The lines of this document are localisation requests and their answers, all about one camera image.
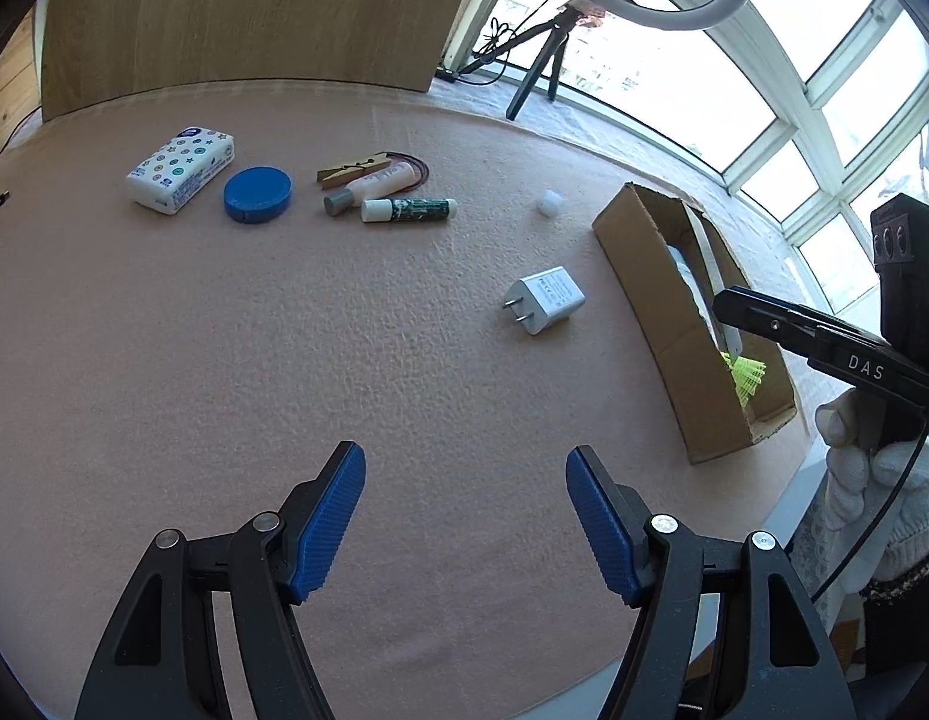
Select white charger plug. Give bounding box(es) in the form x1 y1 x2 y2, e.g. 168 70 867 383
500 266 587 336

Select person's right hand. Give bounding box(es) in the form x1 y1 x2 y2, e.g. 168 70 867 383
815 388 929 587

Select yellow shuttlecock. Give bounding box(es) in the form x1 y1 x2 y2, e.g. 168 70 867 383
723 351 769 410

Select black ring light cables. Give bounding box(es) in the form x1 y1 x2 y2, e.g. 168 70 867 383
460 15 540 83

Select white sunscreen bottle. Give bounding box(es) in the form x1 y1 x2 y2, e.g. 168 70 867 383
668 240 724 350

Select pink blanket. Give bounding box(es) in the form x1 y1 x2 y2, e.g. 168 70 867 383
0 79 817 720

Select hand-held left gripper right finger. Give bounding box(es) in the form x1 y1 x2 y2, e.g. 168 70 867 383
565 445 862 720

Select black tripod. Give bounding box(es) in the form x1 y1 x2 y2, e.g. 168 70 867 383
505 4 585 121

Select person's right forearm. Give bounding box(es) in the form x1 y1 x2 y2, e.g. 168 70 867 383
858 555 929 720

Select brown hair ties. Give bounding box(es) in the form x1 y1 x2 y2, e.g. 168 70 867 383
389 152 435 187

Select wooden clothespin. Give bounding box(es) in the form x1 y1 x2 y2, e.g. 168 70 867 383
316 151 394 190

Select green lip balm stick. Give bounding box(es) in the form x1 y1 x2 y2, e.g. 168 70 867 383
360 197 458 224

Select cardboard box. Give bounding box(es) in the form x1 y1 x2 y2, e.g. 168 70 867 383
591 182 799 464

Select blue round lid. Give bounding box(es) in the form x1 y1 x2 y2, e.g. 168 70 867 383
223 165 294 226

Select pine plank board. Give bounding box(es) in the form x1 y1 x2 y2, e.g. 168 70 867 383
0 15 46 166

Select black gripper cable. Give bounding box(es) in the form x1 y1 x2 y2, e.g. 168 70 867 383
811 405 929 602

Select small white tube bottle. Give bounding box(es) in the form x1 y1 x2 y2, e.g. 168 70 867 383
323 163 420 220

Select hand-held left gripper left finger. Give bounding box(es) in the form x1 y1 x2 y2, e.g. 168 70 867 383
74 440 368 720

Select white patterned tissue pack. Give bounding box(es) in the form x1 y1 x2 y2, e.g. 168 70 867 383
125 126 236 216

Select large wooden board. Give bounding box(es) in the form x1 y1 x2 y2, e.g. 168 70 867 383
40 0 503 121

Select white window frame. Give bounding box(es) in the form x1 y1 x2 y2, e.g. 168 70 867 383
434 0 929 316

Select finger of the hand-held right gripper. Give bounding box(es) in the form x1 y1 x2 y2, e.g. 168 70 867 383
713 286 841 362

